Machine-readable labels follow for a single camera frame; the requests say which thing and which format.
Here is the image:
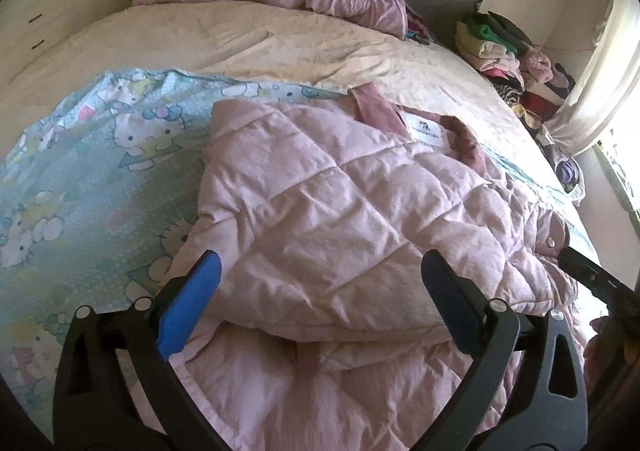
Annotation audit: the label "cream bed sheet mattress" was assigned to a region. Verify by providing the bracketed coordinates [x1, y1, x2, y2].
[0, 0, 601, 273]

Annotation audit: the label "purple cloth in plastic bag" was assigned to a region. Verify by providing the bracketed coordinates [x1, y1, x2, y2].
[553, 158, 586, 206]

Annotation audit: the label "pink quilted jacket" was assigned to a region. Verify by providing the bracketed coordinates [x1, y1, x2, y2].
[167, 87, 589, 450]

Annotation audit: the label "cream window curtain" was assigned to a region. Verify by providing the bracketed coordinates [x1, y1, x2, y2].
[547, 0, 639, 156]

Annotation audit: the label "pile of folded clothes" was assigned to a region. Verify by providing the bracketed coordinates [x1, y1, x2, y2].
[454, 11, 575, 136]

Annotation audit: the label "Hello Kitty blue blanket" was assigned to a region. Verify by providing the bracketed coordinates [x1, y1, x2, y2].
[1, 70, 324, 434]

